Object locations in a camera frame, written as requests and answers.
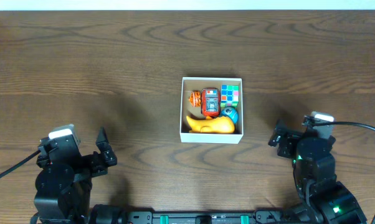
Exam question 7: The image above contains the blue ball with face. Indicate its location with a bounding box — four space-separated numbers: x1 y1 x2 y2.
220 107 239 124

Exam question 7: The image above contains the orange toy dinosaur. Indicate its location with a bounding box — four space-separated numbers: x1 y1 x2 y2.
186 116 235 134

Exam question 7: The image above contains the multicoloured puzzle cube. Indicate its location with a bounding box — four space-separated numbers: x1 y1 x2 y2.
220 85 240 108

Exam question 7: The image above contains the red toy truck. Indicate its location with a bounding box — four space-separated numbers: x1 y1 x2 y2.
201 88 221 118

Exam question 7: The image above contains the orange round disc toy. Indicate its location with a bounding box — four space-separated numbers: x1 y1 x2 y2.
188 90 202 107

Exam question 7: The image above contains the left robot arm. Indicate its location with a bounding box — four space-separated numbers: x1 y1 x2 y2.
30 124 117 223

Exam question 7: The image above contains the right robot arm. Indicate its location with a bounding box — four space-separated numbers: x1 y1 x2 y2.
268 118 367 223

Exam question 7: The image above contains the white cardboard box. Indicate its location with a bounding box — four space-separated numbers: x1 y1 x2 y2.
179 77 244 144

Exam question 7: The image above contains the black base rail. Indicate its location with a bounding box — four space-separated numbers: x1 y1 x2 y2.
86 204 316 224

